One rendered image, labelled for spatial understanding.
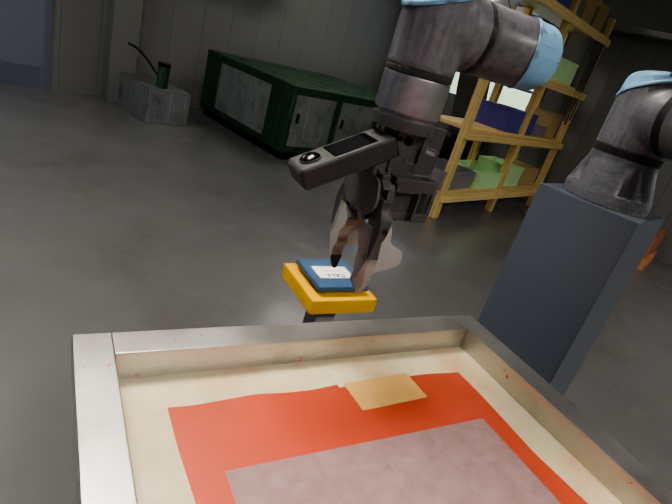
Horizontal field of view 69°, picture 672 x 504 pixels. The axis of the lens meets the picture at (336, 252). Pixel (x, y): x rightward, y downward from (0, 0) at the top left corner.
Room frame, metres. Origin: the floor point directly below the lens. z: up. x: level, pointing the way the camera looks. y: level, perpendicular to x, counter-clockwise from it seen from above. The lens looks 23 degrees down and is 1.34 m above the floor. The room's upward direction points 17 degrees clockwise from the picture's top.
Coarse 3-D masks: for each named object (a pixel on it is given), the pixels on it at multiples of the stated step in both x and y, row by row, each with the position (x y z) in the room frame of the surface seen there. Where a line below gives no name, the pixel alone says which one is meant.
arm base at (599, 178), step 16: (608, 144) 0.91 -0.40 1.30; (592, 160) 0.92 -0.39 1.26; (608, 160) 0.90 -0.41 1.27; (624, 160) 0.88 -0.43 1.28; (640, 160) 0.88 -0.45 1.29; (656, 160) 0.88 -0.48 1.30; (576, 176) 0.94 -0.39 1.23; (592, 176) 0.90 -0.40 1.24; (608, 176) 0.88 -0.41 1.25; (624, 176) 0.87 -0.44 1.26; (640, 176) 0.88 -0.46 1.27; (656, 176) 0.90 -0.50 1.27; (576, 192) 0.90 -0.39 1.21; (592, 192) 0.88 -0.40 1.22; (608, 192) 0.87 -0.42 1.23; (624, 192) 0.87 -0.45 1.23; (640, 192) 0.87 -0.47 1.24; (608, 208) 0.86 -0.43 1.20; (624, 208) 0.86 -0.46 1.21; (640, 208) 0.87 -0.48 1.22
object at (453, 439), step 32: (448, 384) 0.57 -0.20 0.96; (384, 416) 0.47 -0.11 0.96; (416, 416) 0.49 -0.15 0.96; (448, 416) 0.51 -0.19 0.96; (480, 416) 0.52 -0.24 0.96; (384, 448) 0.42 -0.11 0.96; (416, 448) 0.43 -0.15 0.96; (448, 448) 0.45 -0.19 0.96; (480, 448) 0.46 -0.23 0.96; (512, 448) 0.48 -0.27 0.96; (416, 480) 0.39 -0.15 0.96; (448, 480) 0.40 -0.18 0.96; (480, 480) 0.41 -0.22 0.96; (512, 480) 0.43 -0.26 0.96; (544, 480) 0.44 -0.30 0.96
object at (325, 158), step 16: (336, 144) 0.54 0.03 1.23; (352, 144) 0.54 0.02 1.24; (368, 144) 0.53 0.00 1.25; (384, 144) 0.53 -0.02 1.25; (304, 160) 0.51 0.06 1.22; (320, 160) 0.51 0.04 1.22; (336, 160) 0.51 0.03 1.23; (352, 160) 0.52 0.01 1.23; (368, 160) 0.53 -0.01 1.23; (384, 160) 0.54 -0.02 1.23; (304, 176) 0.49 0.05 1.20; (320, 176) 0.50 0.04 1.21; (336, 176) 0.51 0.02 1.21
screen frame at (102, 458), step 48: (96, 336) 0.42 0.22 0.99; (144, 336) 0.44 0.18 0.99; (192, 336) 0.47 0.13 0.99; (240, 336) 0.49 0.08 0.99; (288, 336) 0.52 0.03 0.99; (336, 336) 0.55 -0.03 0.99; (384, 336) 0.59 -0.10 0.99; (432, 336) 0.65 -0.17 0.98; (480, 336) 0.67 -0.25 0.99; (96, 384) 0.35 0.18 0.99; (528, 384) 0.58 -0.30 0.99; (96, 432) 0.30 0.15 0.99; (576, 432) 0.51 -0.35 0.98; (96, 480) 0.26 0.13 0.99; (624, 480) 0.45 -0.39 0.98
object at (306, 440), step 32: (192, 416) 0.39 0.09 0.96; (224, 416) 0.40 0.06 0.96; (256, 416) 0.41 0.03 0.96; (288, 416) 0.42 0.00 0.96; (320, 416) 0.44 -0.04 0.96; (352, 416) 0.45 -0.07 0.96; (192, 448) 0.35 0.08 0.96; (224, 448) 0.36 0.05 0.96; (256, 448) 0.37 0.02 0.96; (288, 448) 0.38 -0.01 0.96; (320, 448) 0.39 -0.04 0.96; (352, 448) 0.41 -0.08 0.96; (192, 480) 0.31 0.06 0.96; (224, 480) 0.32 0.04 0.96; (256, 480) 0.33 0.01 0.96; (288, 480) 0.34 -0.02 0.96; (320, 480) 0.35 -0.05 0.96; (352, 480) 0.36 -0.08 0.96; (384, 480) 0.38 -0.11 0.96
